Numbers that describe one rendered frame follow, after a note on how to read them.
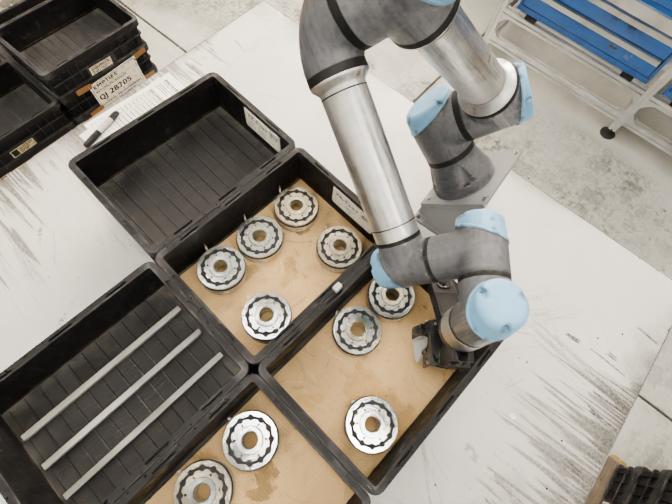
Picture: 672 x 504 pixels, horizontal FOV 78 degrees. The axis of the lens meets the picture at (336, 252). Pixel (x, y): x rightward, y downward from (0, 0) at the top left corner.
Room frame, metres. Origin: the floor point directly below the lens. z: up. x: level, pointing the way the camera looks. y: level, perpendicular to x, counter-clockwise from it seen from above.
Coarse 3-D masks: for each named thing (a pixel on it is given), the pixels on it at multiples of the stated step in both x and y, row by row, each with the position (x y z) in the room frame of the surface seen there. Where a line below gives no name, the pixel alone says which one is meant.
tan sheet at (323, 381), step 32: (416, 288) 0.32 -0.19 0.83; (416, 320) 0.25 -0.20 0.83; (320, 352) 0.14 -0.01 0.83; (384, 352) 0.17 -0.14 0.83; (288, 384) 0.07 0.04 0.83; (320, 384) 0.08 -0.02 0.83; (352, 384) 0.09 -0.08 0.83; (384, 384) 0.11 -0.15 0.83; (416, 384) 0.12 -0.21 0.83; (320, 416) 0.02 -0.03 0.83; (416, 416) 0.06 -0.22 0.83; (352, 448) -0.02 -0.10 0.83
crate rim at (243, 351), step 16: (288, 160) 0.53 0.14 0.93; (240, 192) 0.43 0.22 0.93; (352, 192) 0.48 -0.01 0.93; (224, 208) 0.38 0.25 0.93; (176, 240) 0.29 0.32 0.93; (160, 256) 0.25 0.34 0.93; (368, 256) 0.34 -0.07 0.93; (352, 272) 0.29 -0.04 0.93; (320, 304) 0.22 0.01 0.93; (224, 336) 0.12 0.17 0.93; (240, 352) 0.10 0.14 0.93
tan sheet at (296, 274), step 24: (312, 192) 0.52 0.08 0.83; (264, 216) 0.43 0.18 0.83; (336, 216) 0.47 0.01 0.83; (288, 240) 0.38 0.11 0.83; (312, 240) 0.39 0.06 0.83; (264, 264) 0.31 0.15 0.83; (288, 264) 0.32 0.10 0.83; (312, 264) 0.33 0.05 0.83; (192, 288) 0.23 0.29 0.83; (240, 288) 0.25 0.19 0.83; (264, 288) 0.26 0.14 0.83; (288, 288) 0.27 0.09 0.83; (312, 288) 0.28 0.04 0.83; (216, 312) 0.19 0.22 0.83; (240, 312) 0.19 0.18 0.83; (240, 336) 0.15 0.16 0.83
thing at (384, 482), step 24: (456, 288) 0.30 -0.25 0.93; (312, 312) 0.20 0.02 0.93; (288, 336) 0.15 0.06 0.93; (264, 360) 0.09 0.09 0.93; (480, 360) 0.17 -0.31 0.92; (312, 432) -0.01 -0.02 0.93; (336, 456) -0.04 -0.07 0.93; (408, 456) -0.02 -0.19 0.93; (360, 480) -0.07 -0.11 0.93; (384, 480) -0.06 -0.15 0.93
